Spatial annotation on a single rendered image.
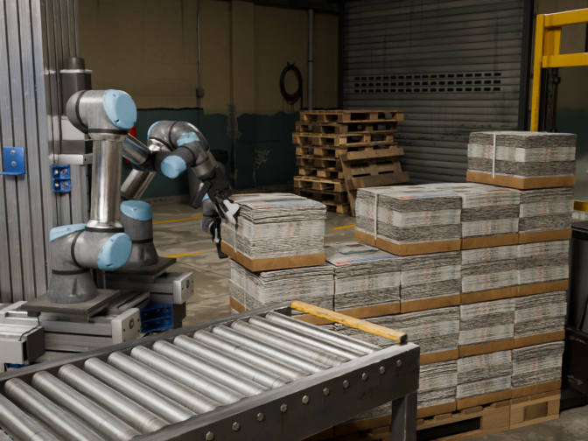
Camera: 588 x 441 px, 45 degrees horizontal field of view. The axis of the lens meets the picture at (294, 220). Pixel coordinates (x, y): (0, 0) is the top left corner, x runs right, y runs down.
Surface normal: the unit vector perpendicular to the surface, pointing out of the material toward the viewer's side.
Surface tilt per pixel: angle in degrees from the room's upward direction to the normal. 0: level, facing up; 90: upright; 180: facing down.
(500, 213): 90
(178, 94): 90
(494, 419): 90
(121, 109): 82
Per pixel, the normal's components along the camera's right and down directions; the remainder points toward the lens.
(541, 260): 0.42, 0.14
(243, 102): 0.67, 0.12
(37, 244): -0.21, 0.16
